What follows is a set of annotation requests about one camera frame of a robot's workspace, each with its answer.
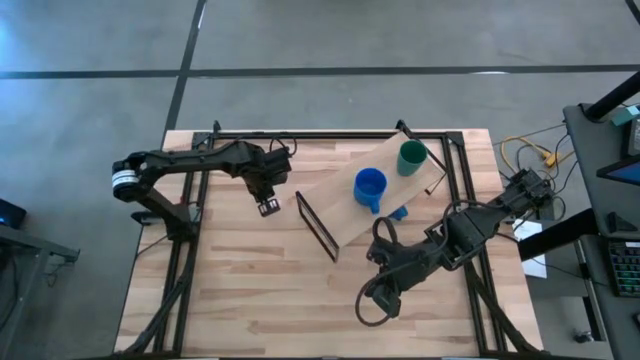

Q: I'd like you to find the black triangular stand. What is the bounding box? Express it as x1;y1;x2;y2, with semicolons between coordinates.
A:
606;211;635;234

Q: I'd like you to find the black slanted bar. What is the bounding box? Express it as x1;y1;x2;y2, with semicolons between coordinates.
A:
516;207;600;262

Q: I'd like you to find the black pole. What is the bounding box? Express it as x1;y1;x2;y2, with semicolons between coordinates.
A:
583;71;640;122

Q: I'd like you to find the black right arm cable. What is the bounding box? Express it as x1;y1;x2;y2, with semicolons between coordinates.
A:
354;199;501;329

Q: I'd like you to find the yellow cable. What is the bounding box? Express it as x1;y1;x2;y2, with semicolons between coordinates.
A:
498;133;569;170

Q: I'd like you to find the black aluminium table frame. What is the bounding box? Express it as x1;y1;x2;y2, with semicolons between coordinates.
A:
118;118;542;359

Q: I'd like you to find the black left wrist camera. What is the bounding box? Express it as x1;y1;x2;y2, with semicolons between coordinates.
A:
263;148;293;177

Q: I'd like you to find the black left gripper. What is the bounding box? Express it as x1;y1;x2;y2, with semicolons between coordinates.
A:
243;166;282;218

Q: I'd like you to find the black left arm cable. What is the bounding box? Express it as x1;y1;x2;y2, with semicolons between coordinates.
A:
268;135;299;158

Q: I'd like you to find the monitor screen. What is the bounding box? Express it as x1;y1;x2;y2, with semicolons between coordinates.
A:
596;156;640;187

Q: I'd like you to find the green plastic cup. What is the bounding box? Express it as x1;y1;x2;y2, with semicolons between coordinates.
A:
395;139;429;178

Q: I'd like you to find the blue plastic mug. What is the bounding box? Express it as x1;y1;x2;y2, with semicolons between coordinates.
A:
352;166;389;216

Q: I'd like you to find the wooden shelf with black frame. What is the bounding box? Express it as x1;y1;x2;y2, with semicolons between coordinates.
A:
294;119;449;264

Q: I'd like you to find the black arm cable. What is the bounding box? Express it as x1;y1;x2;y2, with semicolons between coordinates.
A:
268;135;299;158
354;199;501;329

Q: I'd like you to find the backlit keyboard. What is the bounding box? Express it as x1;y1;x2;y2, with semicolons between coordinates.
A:
606;239;640;300

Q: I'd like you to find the grey desk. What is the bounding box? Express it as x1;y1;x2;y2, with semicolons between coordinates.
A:
562;102;640;360

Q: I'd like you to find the white paper sheet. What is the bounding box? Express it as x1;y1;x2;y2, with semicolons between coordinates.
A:
511;218;549;280

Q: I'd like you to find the grey side cart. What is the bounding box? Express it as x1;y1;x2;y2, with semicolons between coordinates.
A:
0;219;81;360

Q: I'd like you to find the black device with screen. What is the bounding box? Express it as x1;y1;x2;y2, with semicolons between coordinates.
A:
0;198;28;231

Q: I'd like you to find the teal box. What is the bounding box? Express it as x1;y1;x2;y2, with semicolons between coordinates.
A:
610;104;640;128

